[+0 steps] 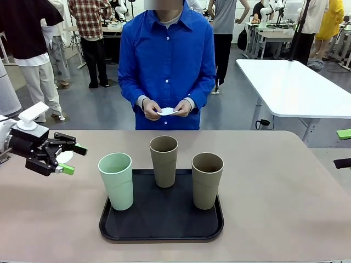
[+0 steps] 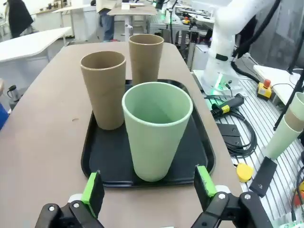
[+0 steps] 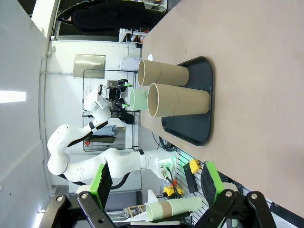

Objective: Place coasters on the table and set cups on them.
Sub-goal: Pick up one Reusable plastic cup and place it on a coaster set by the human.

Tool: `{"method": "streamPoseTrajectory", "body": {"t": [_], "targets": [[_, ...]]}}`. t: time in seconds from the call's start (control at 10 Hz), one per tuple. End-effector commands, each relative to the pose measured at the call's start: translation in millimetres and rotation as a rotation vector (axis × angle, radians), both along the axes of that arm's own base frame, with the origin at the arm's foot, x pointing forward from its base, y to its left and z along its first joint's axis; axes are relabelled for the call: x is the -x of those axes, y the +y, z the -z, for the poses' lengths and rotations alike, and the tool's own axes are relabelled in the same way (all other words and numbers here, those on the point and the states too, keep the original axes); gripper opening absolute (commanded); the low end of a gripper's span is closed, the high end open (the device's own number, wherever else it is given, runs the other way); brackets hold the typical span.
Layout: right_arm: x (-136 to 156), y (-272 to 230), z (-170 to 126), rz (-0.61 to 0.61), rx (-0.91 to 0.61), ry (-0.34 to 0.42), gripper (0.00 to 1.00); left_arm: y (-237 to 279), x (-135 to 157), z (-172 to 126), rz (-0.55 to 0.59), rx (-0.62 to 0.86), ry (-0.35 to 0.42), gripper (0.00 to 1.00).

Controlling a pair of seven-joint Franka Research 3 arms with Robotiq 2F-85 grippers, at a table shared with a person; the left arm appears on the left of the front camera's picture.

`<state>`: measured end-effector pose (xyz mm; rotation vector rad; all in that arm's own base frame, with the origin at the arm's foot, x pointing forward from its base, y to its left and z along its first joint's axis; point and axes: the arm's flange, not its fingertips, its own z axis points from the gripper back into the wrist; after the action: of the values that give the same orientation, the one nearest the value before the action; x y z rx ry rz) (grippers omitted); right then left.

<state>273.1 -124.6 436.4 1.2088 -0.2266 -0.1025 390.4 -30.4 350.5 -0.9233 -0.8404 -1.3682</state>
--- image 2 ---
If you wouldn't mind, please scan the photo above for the red and yellow button box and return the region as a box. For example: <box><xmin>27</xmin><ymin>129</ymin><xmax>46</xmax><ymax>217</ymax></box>
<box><xmin>293</xmin><ymin>181</ymin><xmax>304</xmax><ymax>207</ymax></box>

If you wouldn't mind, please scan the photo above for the person in blue shirt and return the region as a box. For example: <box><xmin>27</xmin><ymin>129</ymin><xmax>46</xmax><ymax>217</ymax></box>
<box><xmin>0</xmin><ymin>102</ymin><xmax>10</xmax><ymax>131</ymax></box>

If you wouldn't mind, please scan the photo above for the black corrugated cable hose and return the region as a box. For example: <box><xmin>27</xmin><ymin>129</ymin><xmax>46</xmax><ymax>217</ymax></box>
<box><xmin>231</xmin><ymin>0</ymin><xmax>283</xmax><ymax>84</ymax></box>

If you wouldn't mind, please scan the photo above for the white table with rounded corners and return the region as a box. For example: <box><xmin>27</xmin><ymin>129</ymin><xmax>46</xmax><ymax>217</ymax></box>
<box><xmin>0</xmin><ymin>26</ymin><xmax>72</xmax><ymax>63</ymax></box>

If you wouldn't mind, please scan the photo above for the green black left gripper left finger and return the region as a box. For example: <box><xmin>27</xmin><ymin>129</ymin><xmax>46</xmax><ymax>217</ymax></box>
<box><xmin>35</xmin><ymin>170</ymin><xmax>105</xmax><ymax>228</ymax></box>

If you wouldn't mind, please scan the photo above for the yellow round disc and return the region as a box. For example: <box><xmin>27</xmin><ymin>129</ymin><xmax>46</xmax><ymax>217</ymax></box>
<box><xmin>237</xmin><ymin>163</ymin><xmax>255</xmax><ymax>183</ymax></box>

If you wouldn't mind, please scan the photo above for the person in blue jeans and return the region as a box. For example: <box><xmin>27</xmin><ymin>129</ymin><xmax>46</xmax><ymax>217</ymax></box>
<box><xmin>96</xmin><ymin>0</ymin><xmax>116</xmax><ymax>41</ymax></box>

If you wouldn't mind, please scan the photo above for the coiled black cable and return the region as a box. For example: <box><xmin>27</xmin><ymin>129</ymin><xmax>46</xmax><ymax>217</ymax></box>
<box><xmin>205</xmin><ymin>95</ymin><xmax>258</xmax><ymax>159</ymax></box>

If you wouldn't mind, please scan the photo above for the black plastic serving tray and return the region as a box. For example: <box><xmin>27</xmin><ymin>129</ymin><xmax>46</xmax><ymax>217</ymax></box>
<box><xmin>80</xmin><ymin>79</ymin><xmax>217</xmax><ymax>188</ymax></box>

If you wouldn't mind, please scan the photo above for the brown background table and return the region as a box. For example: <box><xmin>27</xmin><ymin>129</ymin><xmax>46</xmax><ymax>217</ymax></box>
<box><xmin>106</xmin><ymin>3</ymin><xmax>159</xmax><ymax>41</ymax></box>

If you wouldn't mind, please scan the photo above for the long black plate with logo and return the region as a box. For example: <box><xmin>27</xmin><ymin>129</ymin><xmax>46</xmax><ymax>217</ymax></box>
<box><xmin>249</xmin><ymin>156</ymin><xmax>278</xmax><ymax>198</ymax></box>

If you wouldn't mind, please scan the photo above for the yellow emergency stop box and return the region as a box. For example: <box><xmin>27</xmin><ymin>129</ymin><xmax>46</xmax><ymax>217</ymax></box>
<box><xmin>257</xmin><ymin>79</ymin><xmax>274</xmax><ymax>100</ymax></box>

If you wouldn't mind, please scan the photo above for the grey aluminium frame workstation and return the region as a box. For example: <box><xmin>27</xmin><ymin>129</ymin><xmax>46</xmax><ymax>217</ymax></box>
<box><xmin>148</xmin><ymin>6</ymin><xmax>216</xmax><ymax>52</ymax></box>

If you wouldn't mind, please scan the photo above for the black table crank handle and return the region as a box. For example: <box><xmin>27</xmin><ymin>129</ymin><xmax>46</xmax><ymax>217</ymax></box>
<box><xmin>6</xmin><ymin>85</ymin><xmax>19</xmax><ymax>99</ymax></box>

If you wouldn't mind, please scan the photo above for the black and yellow handheld tool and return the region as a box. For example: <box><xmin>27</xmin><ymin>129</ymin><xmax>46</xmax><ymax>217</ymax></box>
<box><xmin>211</xmin><ymin>93</ymin><xmax>245</xmax><ymax>117</ymax></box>

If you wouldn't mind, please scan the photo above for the black hanging coat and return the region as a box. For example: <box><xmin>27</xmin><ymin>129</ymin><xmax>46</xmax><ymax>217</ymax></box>
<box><xmin>6</xmin><ymin>0</ymin><xmax>34</xmax><ymax>38</ymax></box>

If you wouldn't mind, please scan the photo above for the white shelf board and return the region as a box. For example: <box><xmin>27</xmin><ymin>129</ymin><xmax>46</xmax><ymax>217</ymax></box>
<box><xmin>253</xmin><ymin>64</ymin><xmax>304</xmax><ymax>105</ymax></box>

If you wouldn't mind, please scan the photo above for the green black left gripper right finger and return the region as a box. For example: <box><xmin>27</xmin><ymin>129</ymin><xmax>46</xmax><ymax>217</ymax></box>
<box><xmin>190</xmin><ymin>164</ymin><xmax>274</xmax><ymax>228</ymax></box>

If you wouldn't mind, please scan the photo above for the black metal bracket plate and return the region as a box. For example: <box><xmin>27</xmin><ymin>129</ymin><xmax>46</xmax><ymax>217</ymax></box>
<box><xmin>216</xmin><ymin>123</ymin><xmax>242</xmax><ymax>137</ymax></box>
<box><xmin>225</xmin><ymin>136</ymin><xmax>243</xmax><ymax>149</ymax></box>

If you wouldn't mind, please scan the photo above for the aluminium slotted base plate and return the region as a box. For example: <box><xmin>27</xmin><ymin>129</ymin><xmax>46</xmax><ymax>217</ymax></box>
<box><xmin>192</xmin><ymin>68</ymin><xmax>304</xmax><ymax>224</ymax></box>

